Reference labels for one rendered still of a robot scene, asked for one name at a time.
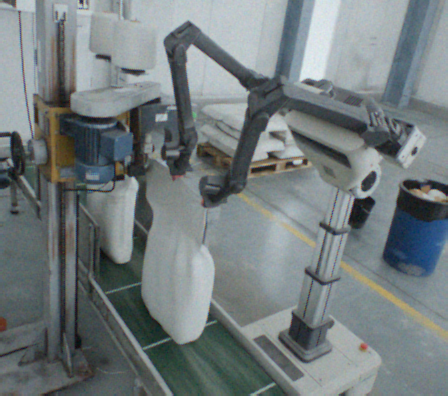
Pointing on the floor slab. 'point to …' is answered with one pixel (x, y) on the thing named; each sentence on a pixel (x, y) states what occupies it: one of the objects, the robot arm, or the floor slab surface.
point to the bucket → (361, 208)
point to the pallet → (252, 162)
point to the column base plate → (38, 363)
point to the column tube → (50, 225)
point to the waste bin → (417, 229)
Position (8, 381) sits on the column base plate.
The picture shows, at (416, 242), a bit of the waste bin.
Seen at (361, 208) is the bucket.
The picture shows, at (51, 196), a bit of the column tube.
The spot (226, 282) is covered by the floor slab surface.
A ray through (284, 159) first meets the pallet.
